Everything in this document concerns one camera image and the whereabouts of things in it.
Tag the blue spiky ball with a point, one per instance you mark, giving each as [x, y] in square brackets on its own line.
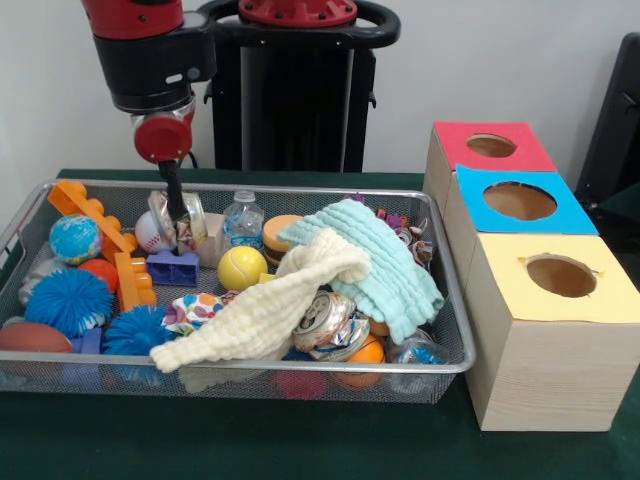
[67, 302]

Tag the silver mesh bin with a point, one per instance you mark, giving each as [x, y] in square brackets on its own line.
[150, 385]

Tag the white toy baseball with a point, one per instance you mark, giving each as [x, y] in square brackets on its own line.
[147, 237]

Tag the orange toy brick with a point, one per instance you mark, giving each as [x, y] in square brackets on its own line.
[135, 282]

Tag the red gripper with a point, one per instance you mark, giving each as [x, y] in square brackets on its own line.
[162, 140]

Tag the crushed printed drink can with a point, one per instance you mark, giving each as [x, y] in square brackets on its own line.
[325, 325]

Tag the blue green globe ball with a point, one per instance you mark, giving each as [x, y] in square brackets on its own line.
[75, 239]

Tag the mint waffle cloth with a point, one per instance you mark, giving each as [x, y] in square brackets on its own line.
[380, 260]

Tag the orange plastic toy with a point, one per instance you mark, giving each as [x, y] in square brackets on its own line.
[107, 225]

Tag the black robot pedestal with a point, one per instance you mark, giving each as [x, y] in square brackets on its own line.
[300, 100]

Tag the black panel on stand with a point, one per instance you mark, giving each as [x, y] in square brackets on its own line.
[615, 125]

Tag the wooden box with three holes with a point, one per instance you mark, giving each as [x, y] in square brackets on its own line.
[550, 380]

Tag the silver tin can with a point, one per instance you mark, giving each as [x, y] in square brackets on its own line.
[195, 220]

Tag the yellow ball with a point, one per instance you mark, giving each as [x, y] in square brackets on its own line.
[242, 268]

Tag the cream waffle cloth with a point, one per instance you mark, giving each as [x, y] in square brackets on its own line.
[250, 320]

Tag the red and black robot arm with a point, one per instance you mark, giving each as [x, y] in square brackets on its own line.
[145, 60]

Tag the dark green tablecloth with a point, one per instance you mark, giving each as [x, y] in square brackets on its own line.
[622, 200]
[250, 440]

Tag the brown toy football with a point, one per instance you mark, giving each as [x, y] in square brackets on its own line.
[32, 337]

